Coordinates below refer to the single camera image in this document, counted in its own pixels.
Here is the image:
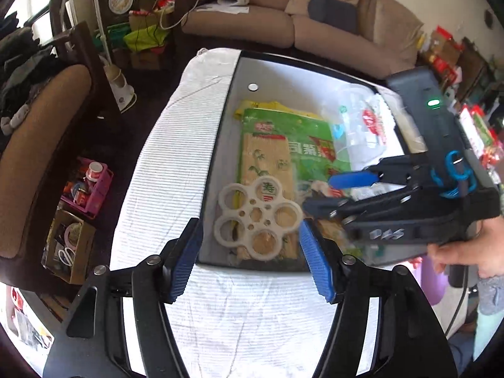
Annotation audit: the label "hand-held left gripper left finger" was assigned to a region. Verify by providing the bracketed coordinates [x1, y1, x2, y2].
[43, 217, 204, 378]

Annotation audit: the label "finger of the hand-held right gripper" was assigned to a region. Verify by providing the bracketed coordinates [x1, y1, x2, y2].
[302, 188, 425, 222]
[328, 156, 425, 190]

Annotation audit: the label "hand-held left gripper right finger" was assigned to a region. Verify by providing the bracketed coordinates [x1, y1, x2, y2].
[298, 218, 459, 378]

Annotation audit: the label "green sushi kit packet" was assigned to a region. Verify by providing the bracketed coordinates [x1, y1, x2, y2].
[235, 108, 352, 263]

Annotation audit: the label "clear packet with red print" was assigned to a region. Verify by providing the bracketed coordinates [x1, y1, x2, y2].
[320, 86, 397, 157]

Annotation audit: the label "white plastic ring holder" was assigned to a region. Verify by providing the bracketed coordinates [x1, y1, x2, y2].
[212, 175, 304, 261]

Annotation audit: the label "black storage box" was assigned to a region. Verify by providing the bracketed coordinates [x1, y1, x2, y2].
[196, 49, 428, 275]

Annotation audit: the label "person's right hand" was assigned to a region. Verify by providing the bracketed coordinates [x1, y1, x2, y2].
[427, 215, 504, 280]

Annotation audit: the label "red snack packet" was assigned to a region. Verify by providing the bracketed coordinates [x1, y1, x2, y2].
[458, 103, 503, 167]

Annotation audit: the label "dark wooden cabinet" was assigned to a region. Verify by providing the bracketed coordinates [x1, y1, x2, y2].
[456, 37, 497, 100]

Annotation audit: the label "brown cardboard box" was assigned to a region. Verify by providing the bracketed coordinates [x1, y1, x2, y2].
[428, 31, 462, 64]

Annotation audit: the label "small open cardboard box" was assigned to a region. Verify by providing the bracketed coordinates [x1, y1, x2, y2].
[40, 208, 98, 285]

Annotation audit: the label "purple plastic tool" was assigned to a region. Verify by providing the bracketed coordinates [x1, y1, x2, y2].
[418, 255, 450, 306]

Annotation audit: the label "pink plastic basket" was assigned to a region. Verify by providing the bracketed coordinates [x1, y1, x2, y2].
[60, 156, 116, 220]

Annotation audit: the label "dark grey fuzzy pillow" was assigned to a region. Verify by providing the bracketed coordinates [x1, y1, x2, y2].
[307, 0, 362, 35]

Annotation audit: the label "white garment steamer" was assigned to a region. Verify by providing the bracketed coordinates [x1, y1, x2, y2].
[90, 0, 138, 112]

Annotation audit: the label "brown armchair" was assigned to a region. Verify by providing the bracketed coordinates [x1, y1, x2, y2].
[0, 62, 94, 261]

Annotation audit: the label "brown sofa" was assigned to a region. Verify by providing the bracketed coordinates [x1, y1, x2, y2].
[182, 0, 425, 80]

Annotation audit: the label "white papers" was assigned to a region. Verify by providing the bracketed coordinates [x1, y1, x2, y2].
[196, 3, 250, 14]

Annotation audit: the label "yellow-green bag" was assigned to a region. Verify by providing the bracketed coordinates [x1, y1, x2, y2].
[123, 25, 171, 53]

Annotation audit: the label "dark wooden chair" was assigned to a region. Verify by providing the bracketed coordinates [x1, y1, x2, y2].
[48, 21, 119, 116]

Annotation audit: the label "pile of clothes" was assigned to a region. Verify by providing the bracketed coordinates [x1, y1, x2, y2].
[0, 11, 60, 127]

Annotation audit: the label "round decorated tin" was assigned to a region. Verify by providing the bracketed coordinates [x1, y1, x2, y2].
[108, 0, 137, 15]

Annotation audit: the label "white-handled scissors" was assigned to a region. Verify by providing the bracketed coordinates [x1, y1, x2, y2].
[56, 245, 77, 267]

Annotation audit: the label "black cable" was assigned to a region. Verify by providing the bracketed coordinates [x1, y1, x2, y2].
[444, 268, 472, 336]

